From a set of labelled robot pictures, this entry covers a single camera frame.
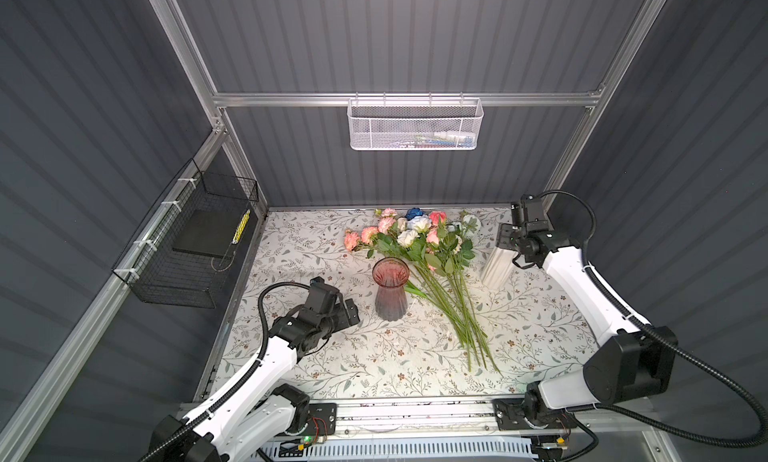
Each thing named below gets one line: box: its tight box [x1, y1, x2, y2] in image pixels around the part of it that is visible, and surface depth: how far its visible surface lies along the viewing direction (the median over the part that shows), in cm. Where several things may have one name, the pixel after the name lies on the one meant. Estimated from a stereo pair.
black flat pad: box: [172, 209, 246, 256], surface depth 76 cm
